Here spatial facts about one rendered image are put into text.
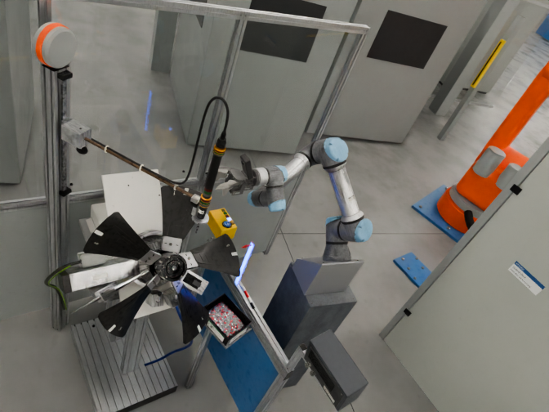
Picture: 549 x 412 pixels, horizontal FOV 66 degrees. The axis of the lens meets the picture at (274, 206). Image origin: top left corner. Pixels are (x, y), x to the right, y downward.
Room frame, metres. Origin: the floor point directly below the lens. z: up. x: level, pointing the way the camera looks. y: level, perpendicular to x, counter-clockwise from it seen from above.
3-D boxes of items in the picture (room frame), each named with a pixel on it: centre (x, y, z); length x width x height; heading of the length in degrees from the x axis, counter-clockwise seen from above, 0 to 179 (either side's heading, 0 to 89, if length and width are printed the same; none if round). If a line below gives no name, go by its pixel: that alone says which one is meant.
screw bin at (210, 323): (1.29, 0.01, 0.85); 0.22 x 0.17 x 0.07; 62
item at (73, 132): (1.35, 0.88, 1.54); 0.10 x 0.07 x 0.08; 82
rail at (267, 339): (1.46, -0.06, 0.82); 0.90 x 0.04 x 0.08; 47
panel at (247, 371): (1.46, -0.06, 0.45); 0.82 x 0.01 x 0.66; 47
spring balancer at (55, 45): (1.37, 0.98, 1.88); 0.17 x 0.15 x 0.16; 137
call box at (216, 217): (1.73, 0.23, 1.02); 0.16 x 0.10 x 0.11; 47
